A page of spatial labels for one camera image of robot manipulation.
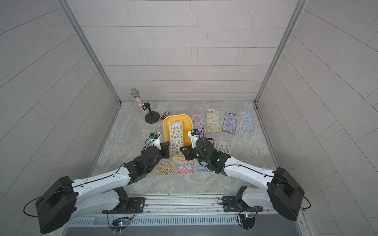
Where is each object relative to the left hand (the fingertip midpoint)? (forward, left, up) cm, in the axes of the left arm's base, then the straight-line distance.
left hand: (173, 142), depth 81 cm
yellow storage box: (+7, -8, +6) cm, 12 cm away
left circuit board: (-35, +21, -9) cm, 42 cm away
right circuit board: (-33, -35, -11) cm, 49 cm away
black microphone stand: (+26, +19, -10) cm, 34 cm away
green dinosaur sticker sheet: (0, -2, +5) cm, 5 cm away
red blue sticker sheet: (-9, -7, -12) cm, 16 cm away
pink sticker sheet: (+23, -15, -11) cm, 29 cm away
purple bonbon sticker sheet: (+22, -37, -11) cm, 45 cm away
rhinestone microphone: (+21, +21, +18) cm, 35 cm away
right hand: (-6, -4, +3) cm, 8 cm away
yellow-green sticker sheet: (+24, -25, -11) cm, 36 cm away
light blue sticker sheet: (+22, -49, -10) cm, 55 cm away
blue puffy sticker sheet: (-11, -17, -11) cm, 23 cm away
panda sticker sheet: (-9, +4, -11) cm, 15 cm away
